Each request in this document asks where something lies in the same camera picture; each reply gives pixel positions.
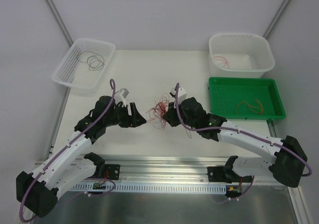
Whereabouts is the red wire bundle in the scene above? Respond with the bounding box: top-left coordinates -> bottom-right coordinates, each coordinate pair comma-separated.
146,93 -> 194,139

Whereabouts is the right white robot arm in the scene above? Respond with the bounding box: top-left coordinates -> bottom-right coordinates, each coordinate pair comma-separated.
162,98 -> 308,188

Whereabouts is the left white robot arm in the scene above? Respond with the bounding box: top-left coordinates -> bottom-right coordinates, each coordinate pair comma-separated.
16,96 -> 147,217

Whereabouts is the green plastic tray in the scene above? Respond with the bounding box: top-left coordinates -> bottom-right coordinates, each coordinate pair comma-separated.
209,77 -> 286,120

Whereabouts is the white perforated plastic basket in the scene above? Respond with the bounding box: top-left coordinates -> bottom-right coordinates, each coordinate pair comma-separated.
51,38 -> 116,92

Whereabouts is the white plastic tub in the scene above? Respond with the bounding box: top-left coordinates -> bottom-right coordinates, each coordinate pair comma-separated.
208,33 -> 275,78

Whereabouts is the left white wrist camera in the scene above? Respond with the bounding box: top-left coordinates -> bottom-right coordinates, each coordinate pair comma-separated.
115,88 -> 132,115

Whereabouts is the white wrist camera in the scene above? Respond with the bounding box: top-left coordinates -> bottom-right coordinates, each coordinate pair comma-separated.
115,88 -> 132,115
169,87 -> 187,104

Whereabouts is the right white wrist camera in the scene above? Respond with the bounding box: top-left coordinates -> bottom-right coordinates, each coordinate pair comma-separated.
169,87 -> 187,104

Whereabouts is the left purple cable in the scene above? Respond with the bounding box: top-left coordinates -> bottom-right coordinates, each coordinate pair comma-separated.
19,79 -> 117,221

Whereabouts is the purple cable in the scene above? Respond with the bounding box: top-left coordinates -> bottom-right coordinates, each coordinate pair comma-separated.
173,82 -> 314,177
19,79 -> 117,221

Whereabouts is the aluminium mounting rail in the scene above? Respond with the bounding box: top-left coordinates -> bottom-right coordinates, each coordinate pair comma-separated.
31,156 -> 300,186

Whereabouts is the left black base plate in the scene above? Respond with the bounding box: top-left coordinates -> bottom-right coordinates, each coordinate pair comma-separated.
93,164 -> 121,180

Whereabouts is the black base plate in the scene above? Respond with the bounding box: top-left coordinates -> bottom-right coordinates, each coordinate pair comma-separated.
207,166 -> 252,184
93,164 -> 121,180

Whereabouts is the black wire in basket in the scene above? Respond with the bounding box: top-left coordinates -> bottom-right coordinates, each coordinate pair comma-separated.
78,51 -> 105,72

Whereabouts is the red wire in tub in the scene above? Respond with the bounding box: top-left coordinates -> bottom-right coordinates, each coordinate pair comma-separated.
212,56 -> 230,69

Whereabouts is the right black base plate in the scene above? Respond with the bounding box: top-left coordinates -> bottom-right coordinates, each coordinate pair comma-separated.
207,166 -> 252,184

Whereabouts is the orange wire in tray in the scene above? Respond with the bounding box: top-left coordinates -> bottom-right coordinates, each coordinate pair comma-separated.
235,98 -> 264,115

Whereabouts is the white slotted cable duct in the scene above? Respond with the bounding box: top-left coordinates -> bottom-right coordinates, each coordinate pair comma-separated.
70,182 -> 226,195

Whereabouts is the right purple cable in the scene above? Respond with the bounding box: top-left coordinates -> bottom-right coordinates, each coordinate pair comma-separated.
173,82 -> 314,177

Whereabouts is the left aluminium frame post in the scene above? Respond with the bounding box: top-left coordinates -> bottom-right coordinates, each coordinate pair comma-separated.
44,0 -> 73,47

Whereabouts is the aluminium frame post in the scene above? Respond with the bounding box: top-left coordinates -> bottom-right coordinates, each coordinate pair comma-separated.
263,0 -> 292,39
44,0 -> 73,47

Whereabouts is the right aluminium frame post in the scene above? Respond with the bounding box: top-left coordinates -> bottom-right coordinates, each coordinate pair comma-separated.
263,0 -> 292,39

